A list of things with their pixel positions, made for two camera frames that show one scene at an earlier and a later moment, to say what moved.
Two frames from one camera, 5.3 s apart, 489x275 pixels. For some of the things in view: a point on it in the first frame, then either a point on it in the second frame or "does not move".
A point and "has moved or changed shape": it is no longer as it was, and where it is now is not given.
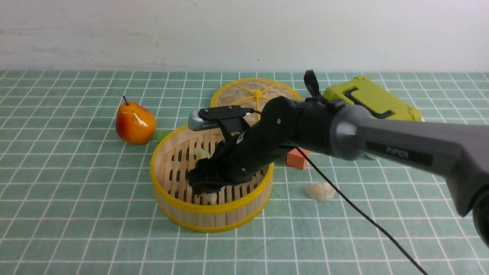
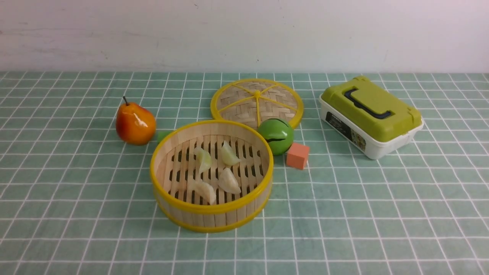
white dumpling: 320,191 has moved or changed shape
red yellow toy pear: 135,125 does not move
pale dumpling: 211,197 has moved or changed shape
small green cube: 161,133 does not move
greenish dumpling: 201,153 does not move
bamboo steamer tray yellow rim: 227,206 does not move
